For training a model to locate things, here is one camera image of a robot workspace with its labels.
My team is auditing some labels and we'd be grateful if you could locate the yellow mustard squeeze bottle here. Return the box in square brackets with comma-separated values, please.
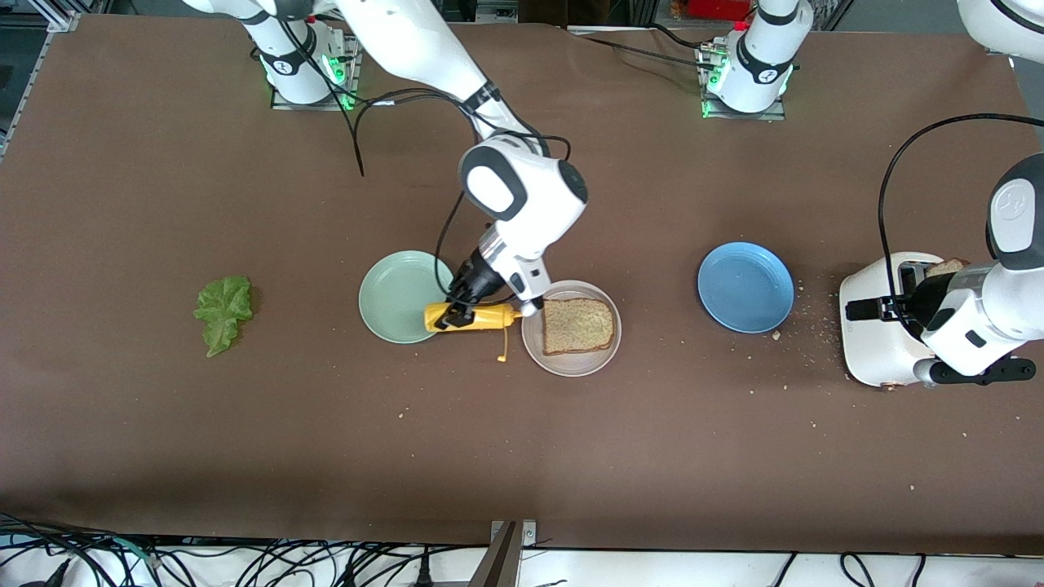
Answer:
[423, 302, 523, 363]

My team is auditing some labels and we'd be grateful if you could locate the green lettuce leaf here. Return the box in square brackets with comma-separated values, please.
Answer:
[193, 275, 254, 359]

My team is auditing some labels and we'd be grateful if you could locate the mint green plate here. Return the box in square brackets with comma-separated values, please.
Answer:
[359, 250, 458, 345]

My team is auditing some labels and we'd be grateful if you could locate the beige plate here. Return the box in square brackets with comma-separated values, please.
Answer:
[521, 280, 622, 377]

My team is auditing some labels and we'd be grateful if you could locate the blue plate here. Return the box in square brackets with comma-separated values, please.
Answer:
[697, 241, 795, 334]

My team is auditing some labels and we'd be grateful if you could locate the white toaster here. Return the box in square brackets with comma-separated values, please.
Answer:
[840, 251, 971, 391]

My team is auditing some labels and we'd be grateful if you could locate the red box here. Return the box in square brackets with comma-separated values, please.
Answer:
[685, 0, 755, 21]

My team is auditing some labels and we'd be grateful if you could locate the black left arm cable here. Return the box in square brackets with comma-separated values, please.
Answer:
[878, 114, 1044, 323]

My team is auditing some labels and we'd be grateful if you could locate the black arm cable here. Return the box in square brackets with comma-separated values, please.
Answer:
[277, 0, 572, 296]
[878, 114, 1044, 323]

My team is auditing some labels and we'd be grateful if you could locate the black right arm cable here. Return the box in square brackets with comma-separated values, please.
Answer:
[277, 0, 572, 296]

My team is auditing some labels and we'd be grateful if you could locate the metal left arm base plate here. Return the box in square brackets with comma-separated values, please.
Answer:
[698, 41, 789, 122]

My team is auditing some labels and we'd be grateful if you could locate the silver table edge bracket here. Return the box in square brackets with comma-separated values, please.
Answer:
[489, 519, 537, 549]

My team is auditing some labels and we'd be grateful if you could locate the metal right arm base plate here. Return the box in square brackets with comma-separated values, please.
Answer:
[269, 33, 361, 112]

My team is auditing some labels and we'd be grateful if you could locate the dark metal post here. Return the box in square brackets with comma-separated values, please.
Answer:
[467, 522, 523, 587]

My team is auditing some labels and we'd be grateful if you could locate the black cable on table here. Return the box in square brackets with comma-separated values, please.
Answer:
[563, 24, 723, 73]

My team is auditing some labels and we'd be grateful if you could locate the tangle of black cables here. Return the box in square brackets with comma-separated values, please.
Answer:
[0, 512, 572, 587]

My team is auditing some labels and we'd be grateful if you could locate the teal cable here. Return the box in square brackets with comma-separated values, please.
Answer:
[104, 534, 156, 567]

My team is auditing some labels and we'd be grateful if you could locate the aluminium frame rail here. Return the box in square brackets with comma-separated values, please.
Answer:
[0, 12, 80, 156]

